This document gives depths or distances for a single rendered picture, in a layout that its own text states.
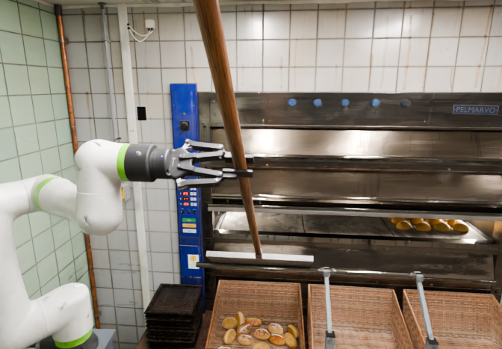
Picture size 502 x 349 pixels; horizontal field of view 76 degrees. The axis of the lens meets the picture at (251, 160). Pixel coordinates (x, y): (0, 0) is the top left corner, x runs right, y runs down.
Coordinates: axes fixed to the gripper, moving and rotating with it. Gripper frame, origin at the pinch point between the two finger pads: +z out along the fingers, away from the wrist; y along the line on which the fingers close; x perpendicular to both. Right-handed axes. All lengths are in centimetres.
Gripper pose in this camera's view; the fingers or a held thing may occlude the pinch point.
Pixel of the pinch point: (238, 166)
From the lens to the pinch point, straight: 77.1
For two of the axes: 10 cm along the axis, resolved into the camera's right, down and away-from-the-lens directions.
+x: -0.5, -4.7, -8.8
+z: 10.0, 0.3, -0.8
